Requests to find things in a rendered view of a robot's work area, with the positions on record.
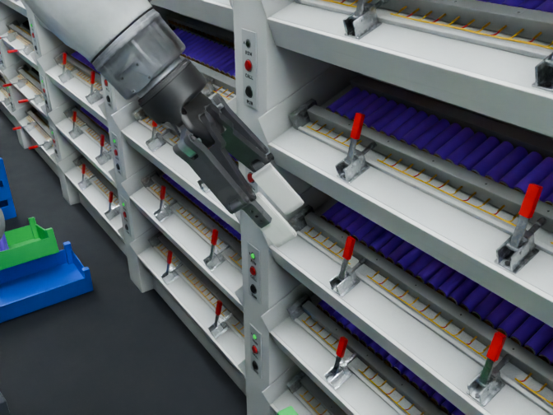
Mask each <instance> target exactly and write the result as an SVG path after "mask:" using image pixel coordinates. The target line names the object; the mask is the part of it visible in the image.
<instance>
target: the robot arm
mask: <svg viewBox="0 0 553 415"><path fill-rule="evenodd" d="M23 1H24V2H25V3H26V4H27V6H28V7H29V8H30V9H31V11H32V12H33V13H34V14H35V15H36V16H37V17H38V18H39V19H40V20H41V21H42V22H43V23H44V24H45V25H46V26H47V27H48V28H49V29H50V30H51V31H52V32H53V33H54V34H55V35H56V36H57V37H58V38H59V39H60V40H61V41H62V42H63V43H64V44H65V45H67V46H68V47H70V48H72V49H74V50H76V51H77V52H78V53H79V54H81V55H82V56H84V57H85V58H86V59H87V60H88V61H89V62H90V63H92V65H93V66H94V67H95V69H96V71H97V72H100V73H101V74H102V75H103V76H104V77H105V79H106V80H107V81H108V82H109V83H110V84H111V85H112V86H113V87H114V88H115V89H116V90H117V92H118V93H119V94H120V95H121V96H122V97H123V98H124V99H126V100H130V99H132V98H133V97H134V96H135V95H138V96H139V97H140V99H139V100H138V102H139V105H140V106H141V107H142V108H143V109H144V111H145V112H146V113H147V114H148V115H149V116H150V117H151V118H152V119H153V120H154V121H155V123H157V124H164V123H165V122H170V123H171V124H172V126H173V128H174V130H175V131H176V133H177V134H178V135H179V136H180V138H179V142H178V143H177V144H175V145H174V146H173V151H174V153H175V154H176V155H177V156H179V157H180V158H181V159H183V160H184V161H185V162H187V163H188V164H189V166H190V167H191V168H192V169H193V171H194V172H195V173H196V174H197V175H198V177H199V178H200V179H201V180H202V181H203V183H204V184H205V185H206V186H207V187H208V188H209V189H210V190H211V191H212V193H213V194H214V195H215V196H216V198H217V199H218V200H219V201H220V202H221V204H222V205H223V206H224V207H225V209H226V210H227V211H228V212H229V213H230V214H234V213H236V212H238V211H239V210H240V209H241V210H243V211H244V212H245V213H246V214H247V215H248V217H249V218H250V219H251V220H252V221H253V222H254V223H255V224H256V225H257V226H258V228H259V229H260V230H261V231H262V232H263V233H264V234H265V235H266V236H267V237H268V239H269V240H270V241H271V242H272V243H273V244H274V245H275V246H276V247H277V248H279V247H280V246H282V245H284V244H285V243H287V242H288V241H290V240H292V239H294V238H295V237H296V236H297V233H296V231H295V230H294V229H293V228H292V227H291V226H290V225H289V223H288V222H287V221H286V220H285V219H284V218H283V217H282V216H281V214H280V213H279V212H278V211H277V210H276V209H275V208H274V207H273V206H272V205H271V204H270V203H269V202H268V201H267V199H266V198H265V197H264V196H263V195H262V194H261V193H260V192H257V193H254V191H253V190H252V188H251V187H250V185H249V183H248V182H247V180H246V179H245V178H244V176H243V175H242V173H241V172H240V170H239V168H238V167H237V165H236V164H235V162H234V161H233V159H232V158H231V156H230V154H231V155H232V156H233V157H234V158H236V159H237V160H238V161H240V162H241V163H242V164H243V165H245V166H246V167H247V168H249V169H250V170H251V171H252V172H253V174H252V178H253V179H254V180H255V182H256V183H257V184H258V185H259V186H260V187H261V188H262V190H263V191H264V192H265V193H266V194H267V195H268V196H269V198H270V199H271V200H272V201H273V202H274V203H275V204H276V205H277V206H278V207H279V208H280V209H281V210H282V211H283V213H284V214H285V215H288V214H290V213H291V212H293V211H294V210H296V209H297V208H300V207H301V206H303V205H304V201H303V200H302V198H301V197H300V196H299V195H298V194H297V193H296V192H295V191H294V190H293V189H292V188H291V186H290V185H289V184H288V183H287V182H286V181H285V179H284V178H283V177H282V176H281V175H280V174H279V172H278V171H277V170H276V169H275V168H274V167H273V165H272V164H271V163H269V162H271V161H272V160H274V156H273V154H272V153H271V152H270V153H269V154H268V155H266V154H267V153H268V148H267V147H266V146H265V145H264V144H263V143H262V142H261V140H260V139H259V138H258V137H257V136H256V135H255V134H254V133H253V132H252V131H251V130H250V129H249V127H248V126H247V125H246V124H245V123H244V122H243V121H242V120H241V119H240V118H239V117H238V116H237V115H236V114H235V112H234V111H233V110H232V109H231V108H230V107H229V106H228V105H227V103H226V102H225V100H224V99H223V97H222V96H221V95H220V94H219V93H216V94H215V95H214V96H213V97H212V98H211V99H209V98H208V97H207V96H205V95H204V94H202V93H201V91H202V89H203V88H204V87H205V85H206V84H207V80H206V78H205V77H204V76H203V75H202V74H201V73H200V72H199V71H198V69H197V68H196V67H195V66H194V65H193V63H192V62H191V61H190V60H189V59H188V60H187V59H186V58H185V59H183V60H182V59H181V57H180V56H179V55H180V54H181V53H182V52H183V51H184V50H185V44H184V43H183V42H182V40H181V39H180V38H179V37H178V36H177V35H176V34H175V33H174V32H173V31H172V30H171V28H170V27H169V26H168V25H167V24H166V22H165V21H164V20H163V19H162V18H161V16H160V13H159V12H157V11H156V10H155V9H154V8H153V6H152V5H151V4H150V1H151V0H23ZM212 145H213V146H212ZM209 147H210V148H209ZM208 148H209V149H208ZM228 152H229V153H228Z"/></svg>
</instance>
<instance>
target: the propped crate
mask: <svg viewBox="0 0 553 415"><path fill-rule="evenodd" d="M28 220H29V223H30V224H29V225H28V226H23V227H20V228H17V229H14V230H10V231H5V232H4V233H5V236H6V239H7V244H8V247H9V249H7V250H4V251H1V252H0V271H1V270H3V269H6V268H10V267H14V266H17V265H19V264H22V263H27V262H30V261H32V260H35V259H40V258H43V257H45V256H49V255H51V254H56V253H58V252H59V250H58V245H57V241H56V239H55V235H54V233H53V228H48V229H44V228H42V227H41V226H39V225H37V224H36V221H35V218H34V217H30V218H28Z"/></svg>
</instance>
